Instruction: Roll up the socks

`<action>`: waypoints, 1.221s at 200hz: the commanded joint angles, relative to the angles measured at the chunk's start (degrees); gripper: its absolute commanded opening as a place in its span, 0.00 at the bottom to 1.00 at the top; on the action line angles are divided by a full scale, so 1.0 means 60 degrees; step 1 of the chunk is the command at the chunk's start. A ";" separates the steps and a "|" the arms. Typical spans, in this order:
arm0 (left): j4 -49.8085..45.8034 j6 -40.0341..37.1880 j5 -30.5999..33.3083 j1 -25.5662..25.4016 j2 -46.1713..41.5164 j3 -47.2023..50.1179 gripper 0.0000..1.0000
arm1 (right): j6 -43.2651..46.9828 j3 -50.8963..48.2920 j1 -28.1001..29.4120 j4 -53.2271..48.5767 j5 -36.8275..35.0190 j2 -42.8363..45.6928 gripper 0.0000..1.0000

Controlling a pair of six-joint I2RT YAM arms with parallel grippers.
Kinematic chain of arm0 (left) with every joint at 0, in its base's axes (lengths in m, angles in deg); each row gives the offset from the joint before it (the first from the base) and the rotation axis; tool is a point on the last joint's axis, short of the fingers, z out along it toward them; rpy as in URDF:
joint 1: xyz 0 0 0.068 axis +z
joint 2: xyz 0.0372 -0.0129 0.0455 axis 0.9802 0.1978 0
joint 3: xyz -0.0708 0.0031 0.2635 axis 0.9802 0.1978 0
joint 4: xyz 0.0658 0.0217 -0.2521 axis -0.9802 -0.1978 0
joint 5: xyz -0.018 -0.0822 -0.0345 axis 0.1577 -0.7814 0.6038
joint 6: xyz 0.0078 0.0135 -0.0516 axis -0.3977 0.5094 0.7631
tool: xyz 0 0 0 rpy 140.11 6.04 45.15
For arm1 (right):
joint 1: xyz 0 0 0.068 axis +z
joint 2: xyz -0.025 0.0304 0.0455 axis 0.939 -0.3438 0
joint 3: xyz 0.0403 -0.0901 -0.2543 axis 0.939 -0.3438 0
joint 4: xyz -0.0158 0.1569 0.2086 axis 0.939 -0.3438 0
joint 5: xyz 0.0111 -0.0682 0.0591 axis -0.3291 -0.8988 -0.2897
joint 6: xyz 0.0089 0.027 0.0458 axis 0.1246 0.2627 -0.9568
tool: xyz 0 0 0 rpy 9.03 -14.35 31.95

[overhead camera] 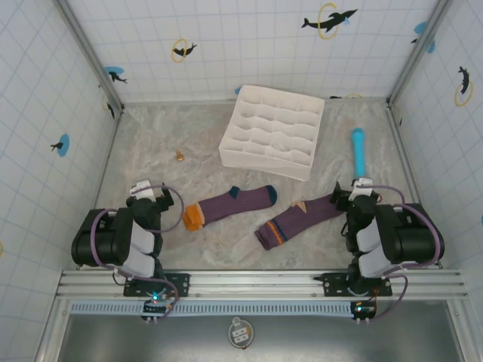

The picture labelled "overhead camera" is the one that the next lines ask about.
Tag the purple sock with striped cuff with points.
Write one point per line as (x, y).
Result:
(294, 222)

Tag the purple sock with orange cuff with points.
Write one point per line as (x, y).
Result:
(234, 207)

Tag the white fabric divided organizer box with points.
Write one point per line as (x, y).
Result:
(271, 124)

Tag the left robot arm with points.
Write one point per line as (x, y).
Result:
(113, 234)

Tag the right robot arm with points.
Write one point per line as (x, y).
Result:
(407, 234)

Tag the small gold pawn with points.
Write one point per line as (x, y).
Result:
(179, 156)

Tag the light blue cylindrical tool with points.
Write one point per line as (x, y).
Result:
(358, 151)

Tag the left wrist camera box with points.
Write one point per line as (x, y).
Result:
(143, 187)

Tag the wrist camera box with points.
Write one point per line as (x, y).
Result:
(143, 187)
(363, 186)

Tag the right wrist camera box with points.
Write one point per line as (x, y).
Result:
(363, 186)

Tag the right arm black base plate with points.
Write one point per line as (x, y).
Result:
(332, 283)

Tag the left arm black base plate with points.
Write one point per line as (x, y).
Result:
(181, 283)

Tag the aluminium mounting rail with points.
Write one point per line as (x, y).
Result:
(245, 281)

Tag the aluminium frame post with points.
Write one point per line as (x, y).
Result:
(418, 53)
(91, 56)

